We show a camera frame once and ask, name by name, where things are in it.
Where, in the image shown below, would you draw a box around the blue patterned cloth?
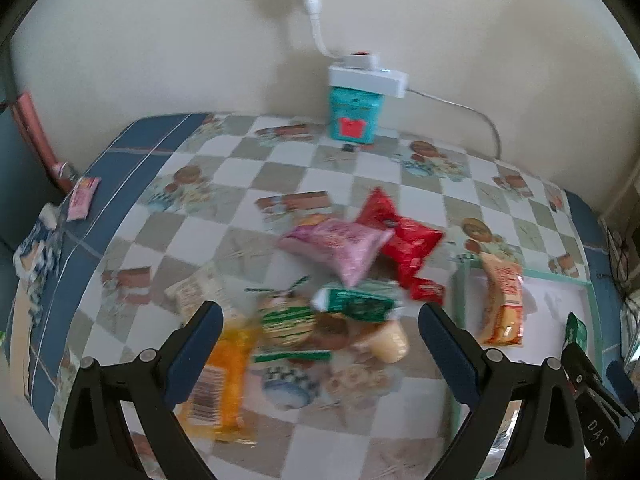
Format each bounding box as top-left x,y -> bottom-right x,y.
12,202 -> 63,281

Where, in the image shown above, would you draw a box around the dark green snack packet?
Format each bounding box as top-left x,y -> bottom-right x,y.
565,312 -> 589,350

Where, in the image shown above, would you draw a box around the red snack packet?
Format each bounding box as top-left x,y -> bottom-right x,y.
356,187 -> 446,286

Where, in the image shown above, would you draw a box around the pale round bun clear wrapper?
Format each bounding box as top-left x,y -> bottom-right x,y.
352,320 -> 410,365

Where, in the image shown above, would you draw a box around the small red candy packet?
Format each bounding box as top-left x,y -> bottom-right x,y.
407,277 -> 446,307

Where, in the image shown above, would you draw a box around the round cake packet green stripes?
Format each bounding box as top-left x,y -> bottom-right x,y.
245,275 -> 333,363

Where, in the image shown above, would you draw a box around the white power cable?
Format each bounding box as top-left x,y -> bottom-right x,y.
406,87 -> 502,158

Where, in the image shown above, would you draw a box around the small pink sachet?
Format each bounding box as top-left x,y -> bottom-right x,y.
66,176 -> 102,222

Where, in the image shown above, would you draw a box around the white bun packet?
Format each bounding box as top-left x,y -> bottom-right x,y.
165,262 -> 241,323

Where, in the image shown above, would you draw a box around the pink snack packet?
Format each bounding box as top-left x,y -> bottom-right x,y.
277,219 -> 396,288

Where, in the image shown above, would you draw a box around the long orange cream bread packet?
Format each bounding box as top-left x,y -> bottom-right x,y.
475,252 -> 526,347

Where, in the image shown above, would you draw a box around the white power strip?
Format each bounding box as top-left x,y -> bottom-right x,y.
327,50 -> 410,100

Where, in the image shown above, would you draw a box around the checkered printed tablecloth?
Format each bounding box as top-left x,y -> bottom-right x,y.
0,112 -> 631,480

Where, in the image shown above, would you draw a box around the clear orange barcode packet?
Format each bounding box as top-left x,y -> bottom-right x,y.
175,325 -> 261,443

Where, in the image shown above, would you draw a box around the shallow teal cardboard box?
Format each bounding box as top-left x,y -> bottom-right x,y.
450,255 -> 626,461

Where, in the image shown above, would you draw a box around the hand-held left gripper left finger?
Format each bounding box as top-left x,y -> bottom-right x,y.
56,301 -> 225,480

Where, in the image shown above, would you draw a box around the green and white snack packet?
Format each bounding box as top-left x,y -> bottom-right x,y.
311,280 -> 406,323

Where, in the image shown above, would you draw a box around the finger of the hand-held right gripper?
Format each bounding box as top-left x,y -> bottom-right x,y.
605,360 -> 638,413
560,344 -> 608,402

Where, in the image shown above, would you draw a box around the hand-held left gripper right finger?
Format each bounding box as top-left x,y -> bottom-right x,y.
418,303 -> 587,480

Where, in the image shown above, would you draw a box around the teal carton red label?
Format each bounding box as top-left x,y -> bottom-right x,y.
327,86 -> 385,145

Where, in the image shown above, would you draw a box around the pink stick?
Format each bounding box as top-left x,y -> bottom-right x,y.
14,91 -> 71,193

